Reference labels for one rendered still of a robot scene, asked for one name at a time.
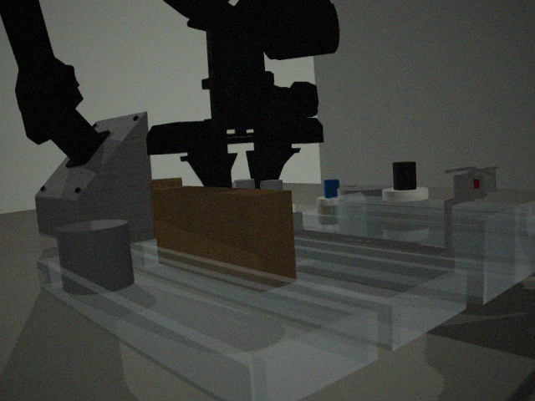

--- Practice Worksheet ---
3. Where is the brown rectangular block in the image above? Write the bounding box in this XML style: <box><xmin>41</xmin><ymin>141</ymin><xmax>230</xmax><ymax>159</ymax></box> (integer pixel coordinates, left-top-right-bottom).
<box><xmin>152</xmin><ymin>185</ymin><xmax>229</xmax><ymax>256</ymax></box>
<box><xmin>196</xmin><ymin>188</ymin><xmax>297</xmax><ymax>279</ymax></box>

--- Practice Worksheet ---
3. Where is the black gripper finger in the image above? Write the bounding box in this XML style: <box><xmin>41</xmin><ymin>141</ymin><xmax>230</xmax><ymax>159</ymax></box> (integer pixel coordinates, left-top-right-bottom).
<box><xmin>180</xmin><ymin>153</ymin><xmax>237</xmax><ymax>188</ymax></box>
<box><xmin>246</xmin><ymin>148</ymin><xmax>301</xmax><ymax>189</ymax></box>

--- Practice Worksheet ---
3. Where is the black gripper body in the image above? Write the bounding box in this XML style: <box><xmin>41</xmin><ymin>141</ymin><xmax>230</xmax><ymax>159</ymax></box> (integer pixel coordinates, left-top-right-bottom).
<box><xmin>146</xmin><ymin>62</ymin><xmax>324</xmax><ymax>156</ymax></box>

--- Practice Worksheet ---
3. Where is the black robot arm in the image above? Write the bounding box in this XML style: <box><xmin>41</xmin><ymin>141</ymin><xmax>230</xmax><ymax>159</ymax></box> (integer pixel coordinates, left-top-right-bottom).
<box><xmin>0</xmin><ymin>0</ymin><xmax>340</xmax><ymax>168</ymax></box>

